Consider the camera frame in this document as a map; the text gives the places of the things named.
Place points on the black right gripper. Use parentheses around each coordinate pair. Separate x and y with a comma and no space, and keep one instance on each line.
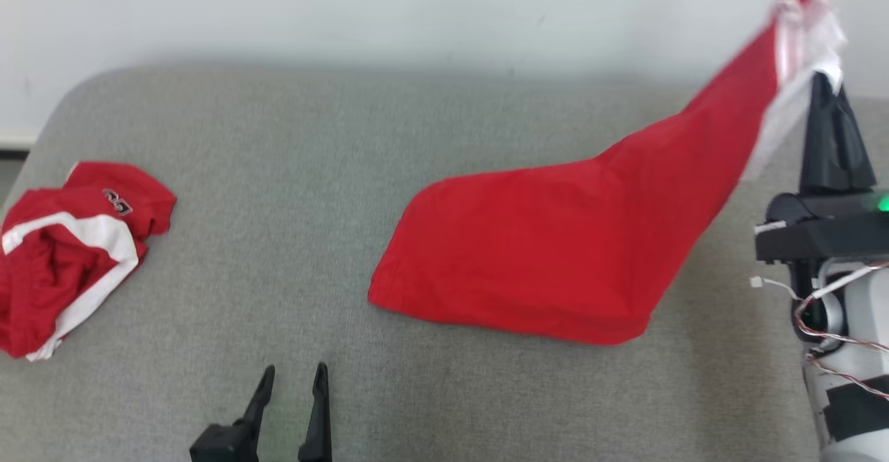
(819,206)

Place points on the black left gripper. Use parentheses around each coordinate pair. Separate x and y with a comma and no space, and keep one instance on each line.
(226,444)

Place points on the red shorts white stripe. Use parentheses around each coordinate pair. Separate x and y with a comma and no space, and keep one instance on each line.
(83,240)

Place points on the red shirt white sleeves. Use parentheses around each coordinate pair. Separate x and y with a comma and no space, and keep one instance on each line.
(542,253)

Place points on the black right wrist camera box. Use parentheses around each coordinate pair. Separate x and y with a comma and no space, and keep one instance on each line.
(819,240)

